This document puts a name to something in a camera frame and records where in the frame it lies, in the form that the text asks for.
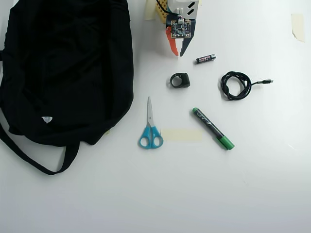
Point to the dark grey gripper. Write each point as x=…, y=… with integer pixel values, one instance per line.
x=187, y=46

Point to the green marker with black barrel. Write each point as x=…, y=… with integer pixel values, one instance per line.
x=209, y=126

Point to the black fabric bag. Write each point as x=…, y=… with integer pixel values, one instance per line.
x=60, y=72

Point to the black AA battery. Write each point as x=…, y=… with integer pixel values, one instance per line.
x=205, y=59

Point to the yellow perforated block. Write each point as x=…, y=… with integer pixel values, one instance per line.
x=161, y=18

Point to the wide masking tape strip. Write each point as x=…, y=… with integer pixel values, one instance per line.
x=182, y=135

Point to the bare camera circuit board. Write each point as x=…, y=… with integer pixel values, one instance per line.
x=180, y=29

